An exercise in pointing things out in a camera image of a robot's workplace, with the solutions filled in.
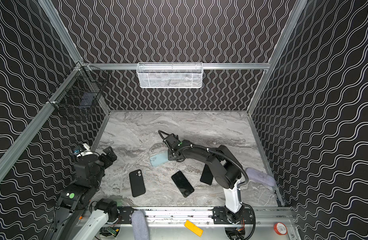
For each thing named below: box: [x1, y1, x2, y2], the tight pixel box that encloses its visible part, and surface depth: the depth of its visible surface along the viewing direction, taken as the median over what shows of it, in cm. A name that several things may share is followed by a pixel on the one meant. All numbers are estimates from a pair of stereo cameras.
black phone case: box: [129, 169, 146, 198], surface depth 88 cm
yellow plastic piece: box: [184, 220, 204, 238], surface depth 72 cm
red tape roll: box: [274, 222, 288, 235], surface depth 71 cm
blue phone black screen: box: [171, 170, 195, 198], surface depth 87 cm
